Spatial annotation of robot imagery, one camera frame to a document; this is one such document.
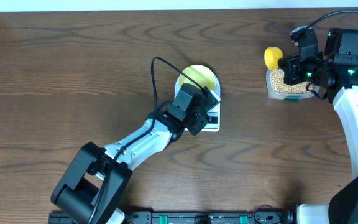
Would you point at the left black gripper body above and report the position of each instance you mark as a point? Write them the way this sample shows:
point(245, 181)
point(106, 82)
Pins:
point(211, 98)

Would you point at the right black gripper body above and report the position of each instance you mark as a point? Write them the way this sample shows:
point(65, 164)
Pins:
point(299, 71)

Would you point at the yellow measuring scoop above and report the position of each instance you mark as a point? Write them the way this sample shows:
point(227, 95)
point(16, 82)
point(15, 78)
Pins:
point(271, 57)

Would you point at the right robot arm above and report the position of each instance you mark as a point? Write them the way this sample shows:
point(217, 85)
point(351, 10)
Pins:
point(336, 70)

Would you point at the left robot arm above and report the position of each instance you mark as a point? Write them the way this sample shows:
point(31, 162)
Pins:
point(93, 184)

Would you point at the white digital kitchen scale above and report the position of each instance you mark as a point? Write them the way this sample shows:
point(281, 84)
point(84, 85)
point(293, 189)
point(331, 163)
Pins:
point(214, 113)

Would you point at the pale yellow bowl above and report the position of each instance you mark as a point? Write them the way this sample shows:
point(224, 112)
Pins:
point(202, 75)

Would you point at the soybeans in container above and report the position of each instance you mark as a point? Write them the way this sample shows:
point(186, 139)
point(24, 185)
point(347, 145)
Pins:
point(277, 82)

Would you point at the clear plastic container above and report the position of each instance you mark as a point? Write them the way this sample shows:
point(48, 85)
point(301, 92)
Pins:
point(283, 96)

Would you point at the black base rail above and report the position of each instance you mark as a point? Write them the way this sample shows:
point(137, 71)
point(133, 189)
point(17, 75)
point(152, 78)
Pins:
point(259, 216)

